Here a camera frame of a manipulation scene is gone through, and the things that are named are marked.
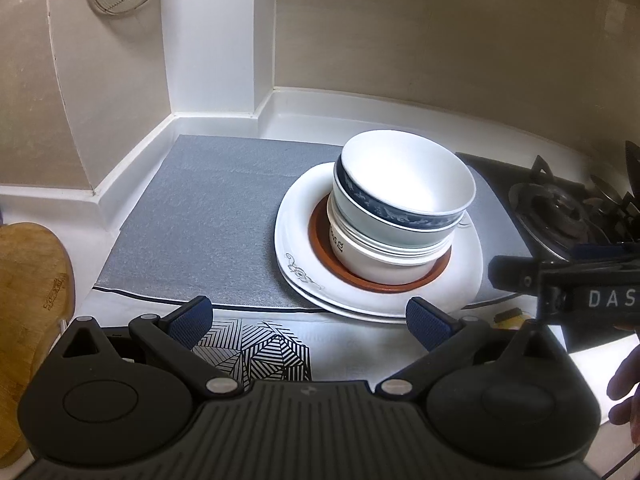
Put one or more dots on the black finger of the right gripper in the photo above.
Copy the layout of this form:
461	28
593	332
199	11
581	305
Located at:
515	274

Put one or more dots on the wooden cutting board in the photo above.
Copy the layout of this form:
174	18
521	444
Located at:
37	299

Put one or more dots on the person right hand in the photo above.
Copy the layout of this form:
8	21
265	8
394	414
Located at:
623	388

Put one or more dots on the black gas stove top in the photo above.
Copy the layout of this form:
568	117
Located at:
500	174

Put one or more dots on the white bowl blue pattern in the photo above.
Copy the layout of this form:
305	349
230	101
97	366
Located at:
405	179

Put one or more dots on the brown round small plate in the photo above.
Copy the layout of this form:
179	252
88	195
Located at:
386	278

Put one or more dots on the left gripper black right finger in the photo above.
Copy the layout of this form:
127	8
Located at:
450	345

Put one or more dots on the light blue ribbed bowl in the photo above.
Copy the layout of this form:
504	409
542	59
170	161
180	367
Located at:
383	232

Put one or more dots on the cream straight-sided bowl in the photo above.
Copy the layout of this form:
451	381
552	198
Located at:
358	252

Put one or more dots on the grey dish mat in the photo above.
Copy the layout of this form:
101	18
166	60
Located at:
205	224

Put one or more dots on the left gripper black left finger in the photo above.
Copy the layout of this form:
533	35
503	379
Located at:
170	340

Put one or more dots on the gas burner with grate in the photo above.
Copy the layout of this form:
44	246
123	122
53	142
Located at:
565	209

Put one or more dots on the black white patterned cloth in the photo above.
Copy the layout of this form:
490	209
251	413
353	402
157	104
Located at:
248	351

